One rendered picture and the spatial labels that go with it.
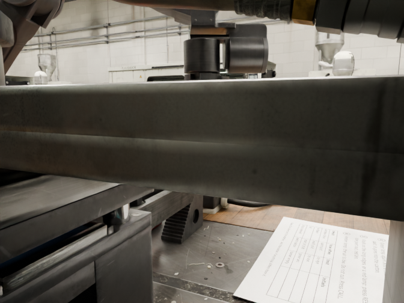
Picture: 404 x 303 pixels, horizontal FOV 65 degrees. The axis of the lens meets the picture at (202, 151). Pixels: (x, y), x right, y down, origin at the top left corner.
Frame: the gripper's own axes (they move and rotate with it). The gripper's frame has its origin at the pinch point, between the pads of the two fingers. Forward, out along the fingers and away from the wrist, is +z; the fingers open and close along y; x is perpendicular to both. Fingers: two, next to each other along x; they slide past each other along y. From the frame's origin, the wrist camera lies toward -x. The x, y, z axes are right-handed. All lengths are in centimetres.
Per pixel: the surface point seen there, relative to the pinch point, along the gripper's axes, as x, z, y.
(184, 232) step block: 13.8, 5.7, -3.5
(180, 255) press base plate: 17.1, 7.0, -4.6
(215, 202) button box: 3.0, 5.2, -3.3
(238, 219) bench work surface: 3.9, 7.0, -7.4
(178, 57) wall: -629, -113, 346
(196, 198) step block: 10.1, 2.4, -3.6
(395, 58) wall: -603, -78, -94
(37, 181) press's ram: 36.0, -6.5, -7.2
